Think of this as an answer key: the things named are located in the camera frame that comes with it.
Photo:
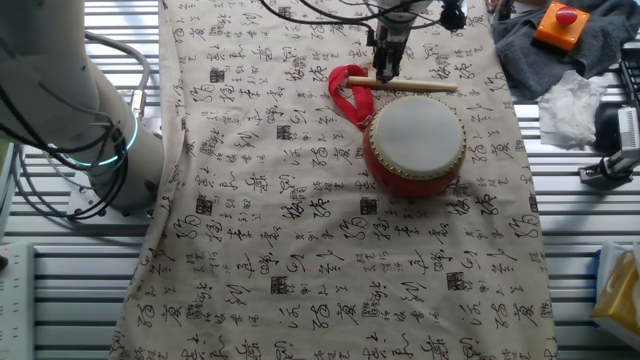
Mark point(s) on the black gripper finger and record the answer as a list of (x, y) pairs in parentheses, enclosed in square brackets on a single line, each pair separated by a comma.
[(388, 76), (388, 64)]

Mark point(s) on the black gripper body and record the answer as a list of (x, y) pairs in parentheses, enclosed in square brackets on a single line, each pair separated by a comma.
[(389, 44)]

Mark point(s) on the wooden drumstick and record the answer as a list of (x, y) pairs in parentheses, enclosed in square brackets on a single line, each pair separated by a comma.
[(425, 86)]

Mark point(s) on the red drum with white head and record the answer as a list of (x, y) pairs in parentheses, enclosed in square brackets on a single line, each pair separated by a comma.
[(415, 145)]

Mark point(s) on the orange emergency stop box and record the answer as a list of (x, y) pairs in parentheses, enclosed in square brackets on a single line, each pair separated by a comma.
[(562, 30)]

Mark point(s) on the crumpled white tissue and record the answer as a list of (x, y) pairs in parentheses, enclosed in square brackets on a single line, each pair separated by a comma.
[(570, 110)]

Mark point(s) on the beige calligraphy print cloth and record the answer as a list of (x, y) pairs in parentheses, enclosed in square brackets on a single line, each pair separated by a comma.
[(275, 250)]

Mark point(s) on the dark grey towel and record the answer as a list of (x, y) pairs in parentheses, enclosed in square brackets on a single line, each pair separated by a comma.
[(610, 30)]

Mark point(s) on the black rounded device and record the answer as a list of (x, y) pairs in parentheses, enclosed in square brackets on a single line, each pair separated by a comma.
[(606, 130)]

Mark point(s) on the black keyboard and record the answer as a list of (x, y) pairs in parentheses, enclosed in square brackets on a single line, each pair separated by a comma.
[(632, 75)]

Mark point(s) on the yellow tissue pack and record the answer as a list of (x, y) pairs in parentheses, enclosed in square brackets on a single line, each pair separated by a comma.
[(617, 295)]

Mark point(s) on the white power strip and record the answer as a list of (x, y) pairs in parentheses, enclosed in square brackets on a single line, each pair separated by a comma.
[(17, 300)]

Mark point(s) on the wrist camera with metal bracket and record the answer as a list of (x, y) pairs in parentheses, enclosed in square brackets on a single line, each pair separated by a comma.
[(452, 17)]

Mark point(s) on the silver camera on small stand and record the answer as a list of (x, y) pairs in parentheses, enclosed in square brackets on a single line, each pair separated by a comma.
[(629, 127)]

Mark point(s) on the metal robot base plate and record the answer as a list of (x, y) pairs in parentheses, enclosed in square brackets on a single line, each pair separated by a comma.
[(80, 200)]

